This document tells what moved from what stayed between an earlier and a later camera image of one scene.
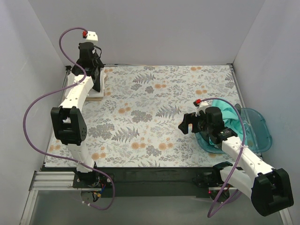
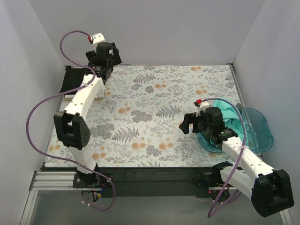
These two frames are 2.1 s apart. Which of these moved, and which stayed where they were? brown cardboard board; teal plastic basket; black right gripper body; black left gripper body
Moved: black left gripper body
Stayed: brown cardboard board; black right gripper body; teal plastic basket
